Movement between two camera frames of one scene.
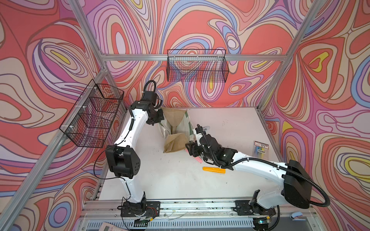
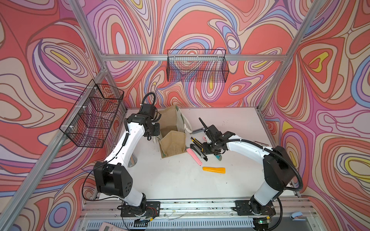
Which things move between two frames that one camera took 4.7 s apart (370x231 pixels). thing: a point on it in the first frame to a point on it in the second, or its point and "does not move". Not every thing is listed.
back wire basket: x=197 y=65 does not move
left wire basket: x=90 y=121 does not move
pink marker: x=199 y=159 does not move
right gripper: x=193 y=148 to x=206 y=151
